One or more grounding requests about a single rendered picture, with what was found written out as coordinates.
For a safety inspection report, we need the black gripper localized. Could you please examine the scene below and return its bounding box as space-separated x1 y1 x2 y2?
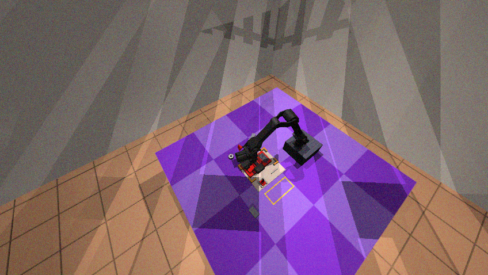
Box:
248 155 265 174

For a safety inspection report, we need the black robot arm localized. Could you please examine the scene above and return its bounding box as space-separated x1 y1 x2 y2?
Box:
235 109 309 170

